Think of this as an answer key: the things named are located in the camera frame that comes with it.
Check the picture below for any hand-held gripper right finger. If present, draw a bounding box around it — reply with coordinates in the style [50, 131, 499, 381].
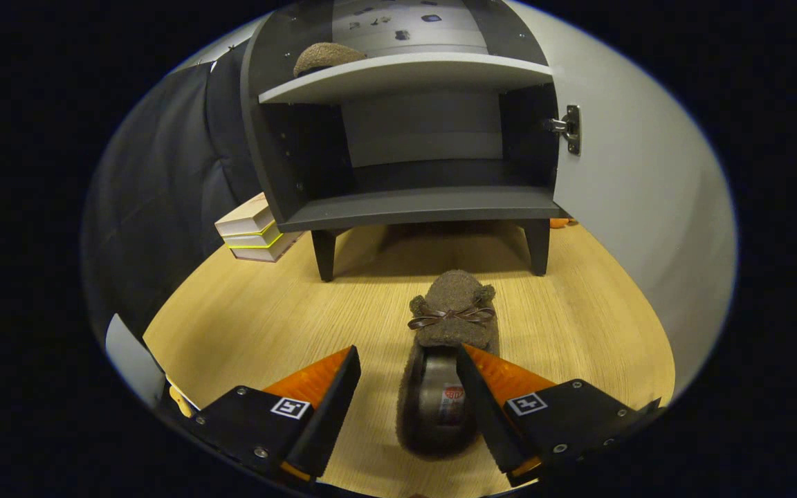
[455, 342, 662, 488]

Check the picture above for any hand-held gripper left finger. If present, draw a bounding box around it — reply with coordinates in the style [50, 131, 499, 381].
[187, 344, 363, 483]

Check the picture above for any brown fuzzy shoe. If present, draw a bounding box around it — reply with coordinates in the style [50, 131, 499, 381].
[293, 42, 367, 78]
[396, 270, 501, 461]

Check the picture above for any silver door hinge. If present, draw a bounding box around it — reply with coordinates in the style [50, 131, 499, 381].
[545, 104, 582, 156]

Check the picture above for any small yellow object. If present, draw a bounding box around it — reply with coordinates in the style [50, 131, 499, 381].
[169, 384, 199, 418]

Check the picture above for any plain white book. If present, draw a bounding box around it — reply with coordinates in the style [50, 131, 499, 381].
[230, 230, 306, 263]

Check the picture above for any white flat board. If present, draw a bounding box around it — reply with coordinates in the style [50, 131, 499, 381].
[106, 313, 166, 409]

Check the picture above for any beige cover book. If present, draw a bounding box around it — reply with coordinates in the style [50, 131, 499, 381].
[214, 192, 275, 237]

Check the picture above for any black backdrop cloth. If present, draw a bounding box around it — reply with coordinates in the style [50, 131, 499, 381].
[82, 41, 264, 340]

